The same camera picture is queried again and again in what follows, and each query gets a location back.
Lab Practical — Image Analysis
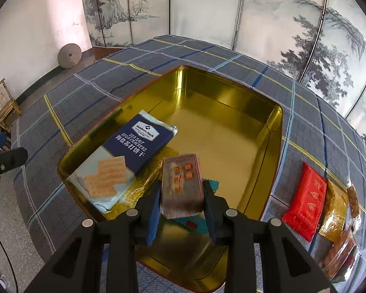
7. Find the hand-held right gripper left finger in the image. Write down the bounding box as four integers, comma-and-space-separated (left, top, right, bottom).
23, 180, 162, 293

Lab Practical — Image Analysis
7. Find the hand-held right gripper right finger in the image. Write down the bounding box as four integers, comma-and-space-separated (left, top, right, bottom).
202, 179, 339, 293

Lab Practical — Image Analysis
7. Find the teal-edged clear snack packet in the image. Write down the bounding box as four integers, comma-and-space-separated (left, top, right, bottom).
183, 178, 221, 235

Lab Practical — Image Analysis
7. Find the small yellow snack packet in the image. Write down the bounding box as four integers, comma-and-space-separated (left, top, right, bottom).
119, 156, 165, 203

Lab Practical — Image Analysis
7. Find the brown snack block red label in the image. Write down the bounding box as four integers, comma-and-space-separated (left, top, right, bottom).
159, 154, 205, 219

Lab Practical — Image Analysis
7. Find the dark blue cracker packet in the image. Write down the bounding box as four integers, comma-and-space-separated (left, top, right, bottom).
66, 110, 179, 214

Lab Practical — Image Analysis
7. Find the red and gold tin box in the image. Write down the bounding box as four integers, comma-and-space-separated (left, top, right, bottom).
57, 65, 284, 293

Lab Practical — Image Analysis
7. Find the red snack packet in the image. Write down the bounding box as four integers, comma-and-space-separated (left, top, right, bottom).
282, 162, 327, 242

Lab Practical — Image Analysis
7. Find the large yellow snack packet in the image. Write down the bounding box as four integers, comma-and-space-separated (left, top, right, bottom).
319, 178, 350, 242

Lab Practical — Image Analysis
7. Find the clear packet of orange snacks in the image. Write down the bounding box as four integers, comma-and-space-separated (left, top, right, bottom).
319, 229, 363, 284

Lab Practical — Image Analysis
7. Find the clear packet of nuts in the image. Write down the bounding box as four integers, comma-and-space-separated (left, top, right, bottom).
346, 183, 362, 220

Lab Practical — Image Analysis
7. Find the light wooden chair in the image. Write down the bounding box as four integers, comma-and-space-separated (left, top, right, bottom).
0, 78, 22, 135

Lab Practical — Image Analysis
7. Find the round stone disc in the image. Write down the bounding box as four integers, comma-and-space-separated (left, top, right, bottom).
58, 44, 82, 68

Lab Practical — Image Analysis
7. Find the painted folding screen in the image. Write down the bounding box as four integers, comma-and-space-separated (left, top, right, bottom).
79, 0, 366, 153

